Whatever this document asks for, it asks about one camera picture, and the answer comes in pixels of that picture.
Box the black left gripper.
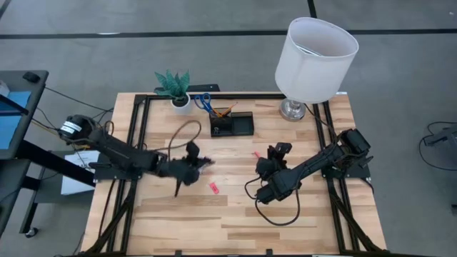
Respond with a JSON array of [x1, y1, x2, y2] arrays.
[[156, 156, 203, 198]]

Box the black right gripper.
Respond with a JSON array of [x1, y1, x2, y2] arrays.
[[255, 142, 293, 180]]

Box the light blue sticky note pad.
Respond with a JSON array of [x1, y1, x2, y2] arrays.
[[199, 158, 216, 174]]

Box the blue handled scissors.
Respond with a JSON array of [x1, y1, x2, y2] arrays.
[[194, 92, 219, 118]]

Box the black mesh desk organizer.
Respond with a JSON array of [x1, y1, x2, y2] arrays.
[[209, 111, 255, 138]]

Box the green plant in white pot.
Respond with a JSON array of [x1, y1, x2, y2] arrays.
[[154, 70, 192, 116]]

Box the white paper sheets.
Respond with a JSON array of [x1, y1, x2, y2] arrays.
[[60, 149, 105, 196]]

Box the white shade silver table lamp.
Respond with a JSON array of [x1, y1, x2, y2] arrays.
[[273, 16, 360, 122]]

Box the black side desk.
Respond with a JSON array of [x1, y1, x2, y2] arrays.
[[0, 69, 97, 238]]

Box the blue screen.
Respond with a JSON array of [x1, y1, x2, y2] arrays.
[[0, 91, 32, 151]]

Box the black computer mouse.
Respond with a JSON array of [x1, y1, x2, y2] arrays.
[[22, 71, 41, 84]]

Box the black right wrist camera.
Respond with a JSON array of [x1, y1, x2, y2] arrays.
[[255, 180, 286, 205]]

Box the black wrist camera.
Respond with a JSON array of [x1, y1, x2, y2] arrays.
[[255, 180, 286, 205], [184, 141, 201, 160]]

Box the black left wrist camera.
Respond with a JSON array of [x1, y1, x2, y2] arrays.
[[184, 141, 201, 160]]

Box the black right camera cable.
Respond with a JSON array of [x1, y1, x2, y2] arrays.
[[244, 176, 301, 227]]

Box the black camera cable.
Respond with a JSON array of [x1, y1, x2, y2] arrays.
[[244, 176, 301, 227], [153, 120, 203, 153]]

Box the black left camera cable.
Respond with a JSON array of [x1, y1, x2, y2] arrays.
[[153, 120, 203, 153]]

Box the black aluminium table frame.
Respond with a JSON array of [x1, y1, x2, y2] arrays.
[[81, 91, 388, 257]]

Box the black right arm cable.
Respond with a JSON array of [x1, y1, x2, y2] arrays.
[[304, 103, 338, 138]]

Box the thin black floor cable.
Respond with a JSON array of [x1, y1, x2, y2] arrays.
[[35, 86, 115, 151]]

